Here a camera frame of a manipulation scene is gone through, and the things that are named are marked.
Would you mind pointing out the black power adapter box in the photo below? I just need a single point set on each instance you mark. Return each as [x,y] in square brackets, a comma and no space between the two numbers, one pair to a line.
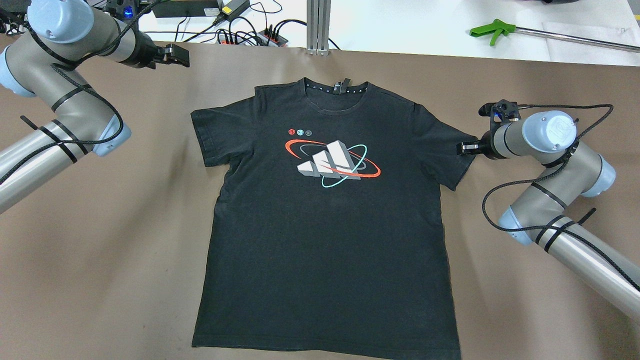
[186,8]

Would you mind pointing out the black printed t-shirt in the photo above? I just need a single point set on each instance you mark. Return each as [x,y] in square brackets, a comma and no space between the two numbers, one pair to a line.
[327,231]

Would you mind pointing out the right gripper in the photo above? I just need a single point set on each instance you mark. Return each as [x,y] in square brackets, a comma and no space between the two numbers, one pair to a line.
[488,148]

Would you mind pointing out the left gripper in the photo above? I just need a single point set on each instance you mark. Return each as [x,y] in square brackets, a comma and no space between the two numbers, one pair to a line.
[144,53]

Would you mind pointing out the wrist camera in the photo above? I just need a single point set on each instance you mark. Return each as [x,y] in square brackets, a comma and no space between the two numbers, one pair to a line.
[502,111]
[125,10]

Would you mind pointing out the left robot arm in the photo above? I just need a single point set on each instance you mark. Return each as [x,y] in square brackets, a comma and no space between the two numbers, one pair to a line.
[60,35]

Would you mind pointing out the power strip with plugs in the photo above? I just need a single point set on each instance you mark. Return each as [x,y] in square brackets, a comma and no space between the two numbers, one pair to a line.
[264,38]

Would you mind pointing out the aluminium vertical post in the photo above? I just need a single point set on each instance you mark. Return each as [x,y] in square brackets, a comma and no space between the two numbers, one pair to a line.
[317,27]

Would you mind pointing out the green handled grabber tool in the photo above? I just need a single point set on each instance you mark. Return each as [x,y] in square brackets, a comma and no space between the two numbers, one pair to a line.
[497,28]

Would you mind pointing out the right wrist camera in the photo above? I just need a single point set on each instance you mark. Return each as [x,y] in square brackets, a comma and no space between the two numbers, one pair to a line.
[502,111]

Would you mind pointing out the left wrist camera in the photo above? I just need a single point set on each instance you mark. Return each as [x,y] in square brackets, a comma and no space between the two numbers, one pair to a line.
[125,10]

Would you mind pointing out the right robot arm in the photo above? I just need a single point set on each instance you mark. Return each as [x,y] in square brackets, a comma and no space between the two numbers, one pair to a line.
[571,169]

